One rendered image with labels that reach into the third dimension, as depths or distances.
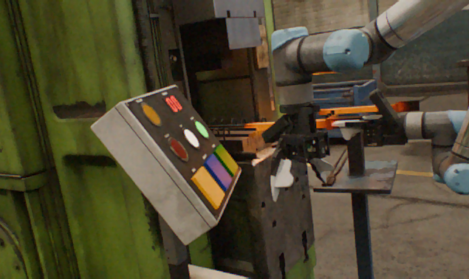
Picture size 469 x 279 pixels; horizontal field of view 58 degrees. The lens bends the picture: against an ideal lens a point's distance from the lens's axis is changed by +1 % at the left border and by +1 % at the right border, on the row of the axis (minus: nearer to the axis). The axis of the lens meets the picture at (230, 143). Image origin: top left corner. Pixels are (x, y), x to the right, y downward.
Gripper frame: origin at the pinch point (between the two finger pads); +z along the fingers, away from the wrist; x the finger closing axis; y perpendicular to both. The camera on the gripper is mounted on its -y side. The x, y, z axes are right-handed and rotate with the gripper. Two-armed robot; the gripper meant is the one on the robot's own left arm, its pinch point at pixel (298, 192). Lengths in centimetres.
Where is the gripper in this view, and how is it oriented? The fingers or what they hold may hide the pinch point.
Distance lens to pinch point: 95.4
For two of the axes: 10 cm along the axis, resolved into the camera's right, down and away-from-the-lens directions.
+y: 5.5, 1.0, -8.3
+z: 1.3, 9.7, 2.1
